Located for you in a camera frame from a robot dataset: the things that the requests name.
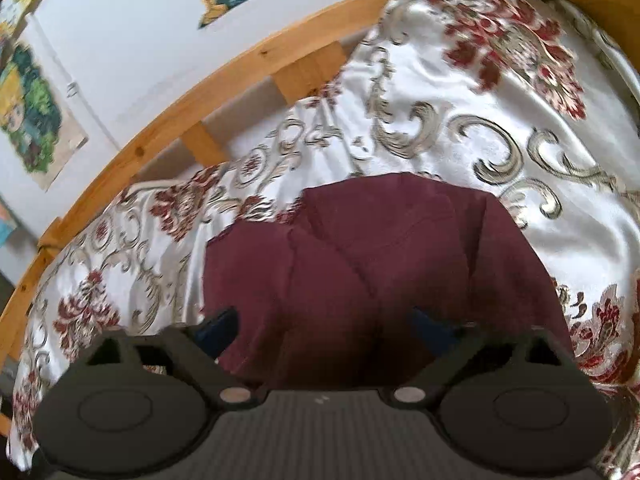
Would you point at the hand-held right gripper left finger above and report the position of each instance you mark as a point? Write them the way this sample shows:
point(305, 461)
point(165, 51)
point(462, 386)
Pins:
point(220, 331)

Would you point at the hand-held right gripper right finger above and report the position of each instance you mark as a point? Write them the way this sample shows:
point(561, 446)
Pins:
point(430, 332)

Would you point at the maroon long-sleeved top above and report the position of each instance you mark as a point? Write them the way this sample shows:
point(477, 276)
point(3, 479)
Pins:
point(375, 270)

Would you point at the white floral bed cover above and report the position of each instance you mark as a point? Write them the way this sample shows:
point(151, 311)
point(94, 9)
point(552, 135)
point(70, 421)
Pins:
point(450, 135)

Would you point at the blue cartoon wall poster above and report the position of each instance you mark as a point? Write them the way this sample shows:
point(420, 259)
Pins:
point(6, 225)

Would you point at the wooden bed frame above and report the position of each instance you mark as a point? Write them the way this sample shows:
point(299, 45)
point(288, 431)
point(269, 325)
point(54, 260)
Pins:
point(240, 60)

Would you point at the white wall pipe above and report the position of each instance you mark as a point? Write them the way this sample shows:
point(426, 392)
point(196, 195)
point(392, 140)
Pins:
point(75, 90)

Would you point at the blond cartoon figure wall poster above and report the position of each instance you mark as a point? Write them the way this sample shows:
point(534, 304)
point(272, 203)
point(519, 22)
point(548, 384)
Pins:
point(32, 115)

